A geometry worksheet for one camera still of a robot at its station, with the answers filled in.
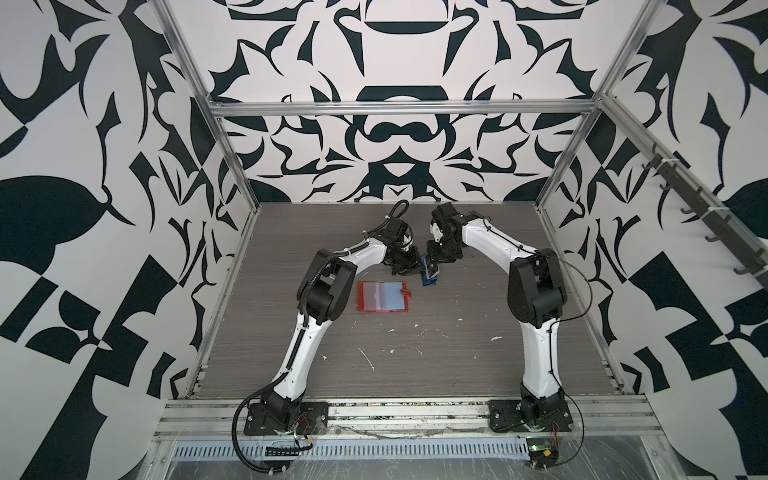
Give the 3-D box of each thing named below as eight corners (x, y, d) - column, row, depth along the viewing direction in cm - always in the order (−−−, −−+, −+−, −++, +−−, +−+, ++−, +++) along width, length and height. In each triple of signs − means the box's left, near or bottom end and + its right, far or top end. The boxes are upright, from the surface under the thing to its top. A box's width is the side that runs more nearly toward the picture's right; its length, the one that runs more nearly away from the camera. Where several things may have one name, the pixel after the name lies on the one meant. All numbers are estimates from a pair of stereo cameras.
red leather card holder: (356, 311, 95) (356, 307, 93) (358, 286, 100) (357, 282, 98) (410, 311, 95) (411, 308, 93) (409, 286, 100) (410, 282, 98)
